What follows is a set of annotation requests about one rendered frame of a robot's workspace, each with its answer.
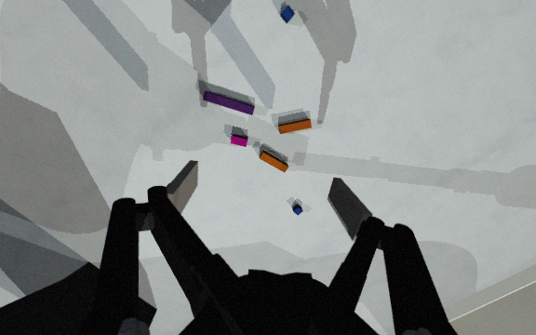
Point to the dark purple rod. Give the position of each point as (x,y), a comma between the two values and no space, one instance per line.
(229,103)

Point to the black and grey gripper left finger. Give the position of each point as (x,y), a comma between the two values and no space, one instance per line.
(203,277)

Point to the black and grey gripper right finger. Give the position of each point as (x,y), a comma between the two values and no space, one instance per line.
(416,307)

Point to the short magenta rod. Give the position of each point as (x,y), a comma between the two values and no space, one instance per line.
(239,140)

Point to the orange rod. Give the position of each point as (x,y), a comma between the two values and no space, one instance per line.
(273,161)
(294,126)

